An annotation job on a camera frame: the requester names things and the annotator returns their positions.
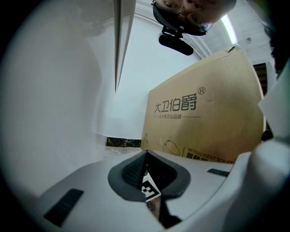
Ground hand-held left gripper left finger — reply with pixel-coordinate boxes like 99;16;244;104
34;150;168;232

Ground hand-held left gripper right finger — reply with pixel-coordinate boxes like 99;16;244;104
147;150;235;222

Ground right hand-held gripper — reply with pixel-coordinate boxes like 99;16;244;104
140;169;162;202

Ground person's right forearm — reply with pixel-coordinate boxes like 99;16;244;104
146;196;162;219

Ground person's black clothing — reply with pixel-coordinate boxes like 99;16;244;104
158;197;182;229

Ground large cardboard box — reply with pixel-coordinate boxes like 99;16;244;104
140;46;267;165

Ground brown wooden planks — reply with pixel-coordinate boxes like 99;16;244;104
252;63;268;97

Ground ceiling light panel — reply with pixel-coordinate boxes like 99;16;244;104
221;14;238;44

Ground person's glasses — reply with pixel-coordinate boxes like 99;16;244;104
156;0;213;32

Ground person's head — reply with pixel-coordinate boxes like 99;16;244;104
151;0;237;37

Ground black head-mounted camera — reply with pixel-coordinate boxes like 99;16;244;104
153;4;208;56

